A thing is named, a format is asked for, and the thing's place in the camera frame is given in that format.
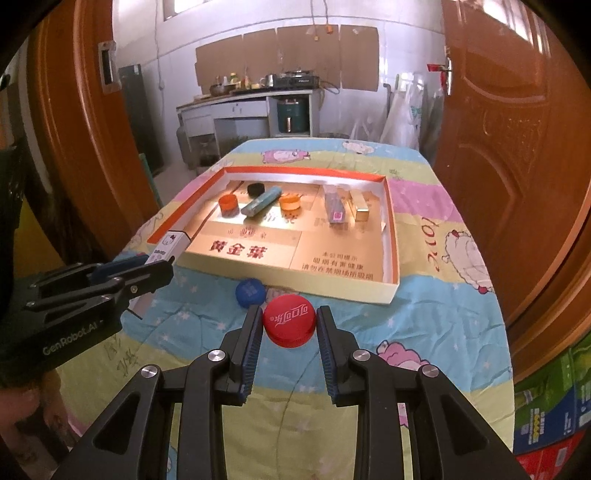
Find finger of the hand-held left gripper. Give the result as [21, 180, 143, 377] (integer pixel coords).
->
[25, 260, 175, 324]
[28, 256, 154, 296]

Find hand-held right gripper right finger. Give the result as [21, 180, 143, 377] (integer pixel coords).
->
[316, 305, 518, 480]

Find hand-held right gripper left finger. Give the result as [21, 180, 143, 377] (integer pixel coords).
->
[76, 305, 264, 480]

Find white rectangular box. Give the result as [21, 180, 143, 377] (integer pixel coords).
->
[126, 230, 192, 320]

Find red bottle cap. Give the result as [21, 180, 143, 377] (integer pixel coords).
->
[263, 295, 318, 348]

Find shallow cardboard box tray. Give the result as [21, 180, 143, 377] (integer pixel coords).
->
[148, 166, 400, 306]

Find teal tube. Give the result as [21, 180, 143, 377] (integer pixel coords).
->
[242, 186, 282, 217]

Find gold rectangular box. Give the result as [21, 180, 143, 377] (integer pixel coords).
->
[351, 190, 372, 221]

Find person's left hand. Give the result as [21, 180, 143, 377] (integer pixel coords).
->
[0, 385, 44, 437]

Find blue bottle cap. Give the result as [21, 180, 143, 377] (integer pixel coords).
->
[235, 278, 267, 308]

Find printed blanket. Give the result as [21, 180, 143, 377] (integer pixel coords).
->
[58, 137, 515, 480]

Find dark glass panel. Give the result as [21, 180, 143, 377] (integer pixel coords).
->
[117, 65, 164, 176]

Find grey kitchen counter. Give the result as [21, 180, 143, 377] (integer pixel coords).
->
[177, 88, 324, 139]

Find metal door strike plate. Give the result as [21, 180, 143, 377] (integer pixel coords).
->
[98, 41, 120, 95]

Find green air fryer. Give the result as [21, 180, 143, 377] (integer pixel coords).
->
[276, 98, 306, 136]

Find green cardboard boxes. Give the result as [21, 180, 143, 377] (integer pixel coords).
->
[512, 342, 591, 455]

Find red cardboard box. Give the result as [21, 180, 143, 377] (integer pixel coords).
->
[515, 434, 591, 480]

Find gas stove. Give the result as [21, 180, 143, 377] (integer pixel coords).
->
[272, 71, 321, 89]

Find plastic bags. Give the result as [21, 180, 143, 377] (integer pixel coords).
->
[381, 83, 428, 151]

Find brown wooden door with handle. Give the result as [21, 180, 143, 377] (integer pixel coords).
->
[434, 0, 591, 384]

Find cardboard sheets on wall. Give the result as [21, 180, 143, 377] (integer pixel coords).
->
[195, 23, 380, 95]

